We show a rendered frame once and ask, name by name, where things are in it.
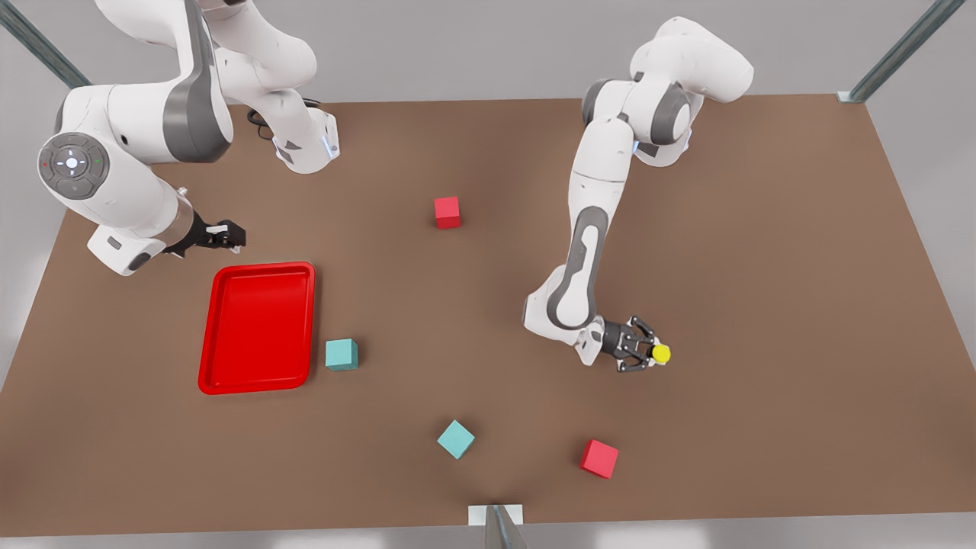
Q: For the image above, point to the small yellow cylinder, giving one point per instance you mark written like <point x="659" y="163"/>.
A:
<point x="661" y="354"/>

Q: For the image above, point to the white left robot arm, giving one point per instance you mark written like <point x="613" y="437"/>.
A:
<point x="598" y="206"/>

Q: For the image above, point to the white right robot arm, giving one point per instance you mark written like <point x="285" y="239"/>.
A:
<point x="137" y="122"/>

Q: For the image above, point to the red rectangular tray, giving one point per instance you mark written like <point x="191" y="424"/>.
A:
<point x="258" y="328"/>

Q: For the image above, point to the red cube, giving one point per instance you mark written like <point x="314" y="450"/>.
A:
<point x="599" y="459"/>
<point x="447" y="213"/>

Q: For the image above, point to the teal cube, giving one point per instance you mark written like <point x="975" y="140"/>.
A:
<point x="456" y="439"/>
<point x="341" y="355"/>

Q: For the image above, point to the silver frame post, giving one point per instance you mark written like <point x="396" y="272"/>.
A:
<point x="497" y="526"/>
<point x="903" y="49"/>
<point x="42" y="42"/>

